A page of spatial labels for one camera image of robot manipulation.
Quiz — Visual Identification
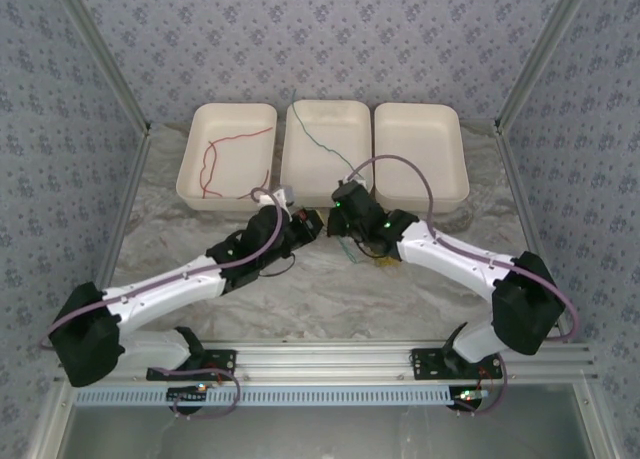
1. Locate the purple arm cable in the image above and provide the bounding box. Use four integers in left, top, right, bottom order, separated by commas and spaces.
39, 186, 291, 421
347, 154, 581, 416

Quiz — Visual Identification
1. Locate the white plastic tray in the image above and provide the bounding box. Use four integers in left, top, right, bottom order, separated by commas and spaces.
176, 101, 280, 211
279, 99, 374, 209
373, 101, 471, 214

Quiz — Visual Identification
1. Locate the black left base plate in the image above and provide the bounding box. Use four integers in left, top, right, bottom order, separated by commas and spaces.
146, 348, 237, 383

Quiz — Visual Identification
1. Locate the red cable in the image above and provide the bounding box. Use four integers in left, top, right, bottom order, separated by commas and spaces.
236, 170, 272, 200
206, 143, 224, 199
199, 126, 275, 200

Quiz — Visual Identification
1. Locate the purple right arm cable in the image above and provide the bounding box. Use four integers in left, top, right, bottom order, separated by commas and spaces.
347, 154, 581, 416

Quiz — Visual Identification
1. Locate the green cable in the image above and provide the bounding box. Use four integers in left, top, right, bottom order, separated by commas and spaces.
335, 234, 359, 266
291, 89, 354, 168

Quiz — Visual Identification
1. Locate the aluminium side rail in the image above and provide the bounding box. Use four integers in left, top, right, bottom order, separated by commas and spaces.
94, 126, 154, 285
494, 126, 574, 344

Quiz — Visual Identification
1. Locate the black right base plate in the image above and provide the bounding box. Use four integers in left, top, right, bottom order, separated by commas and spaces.
410, 347, 504, 381

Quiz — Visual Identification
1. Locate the small circuit board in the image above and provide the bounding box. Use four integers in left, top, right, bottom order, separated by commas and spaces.
452, 387, 492, 411

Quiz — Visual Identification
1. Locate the thin black arm wire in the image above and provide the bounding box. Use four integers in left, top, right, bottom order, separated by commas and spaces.
352, 233, 392, 259
257, 252, 297, 279

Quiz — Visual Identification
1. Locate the aluminium front rail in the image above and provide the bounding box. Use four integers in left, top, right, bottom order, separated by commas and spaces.
53, 342, 599, 381

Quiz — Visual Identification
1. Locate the grey slotted cable duct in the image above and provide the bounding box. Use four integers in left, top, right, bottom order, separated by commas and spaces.
73, 383, 466, 408

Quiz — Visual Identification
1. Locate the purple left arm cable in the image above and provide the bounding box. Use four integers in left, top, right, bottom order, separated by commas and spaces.
39, 186, 291, 421

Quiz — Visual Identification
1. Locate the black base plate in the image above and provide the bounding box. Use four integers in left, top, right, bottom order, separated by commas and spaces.
410, 347, 504, 381
146, 348, 237, 383

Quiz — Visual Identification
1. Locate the thin black left arm wire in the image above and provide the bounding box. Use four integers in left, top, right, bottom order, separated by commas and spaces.
257, 252, 297, 279

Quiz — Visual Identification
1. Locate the thin black right arm wire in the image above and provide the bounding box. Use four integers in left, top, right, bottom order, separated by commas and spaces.
352, 233, 392, 259

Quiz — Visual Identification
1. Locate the grey metal panel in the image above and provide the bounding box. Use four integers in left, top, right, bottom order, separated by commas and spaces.
54, 403, 596, 459

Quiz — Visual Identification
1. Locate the aluminium corner post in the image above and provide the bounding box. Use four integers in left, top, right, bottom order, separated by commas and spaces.
493, 0, 600, 136
49, 0, 153, 136

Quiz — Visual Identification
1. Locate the aluminium frame leg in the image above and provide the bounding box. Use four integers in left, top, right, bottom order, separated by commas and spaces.
573, 382, 621, 459
22, 382, 77, 459

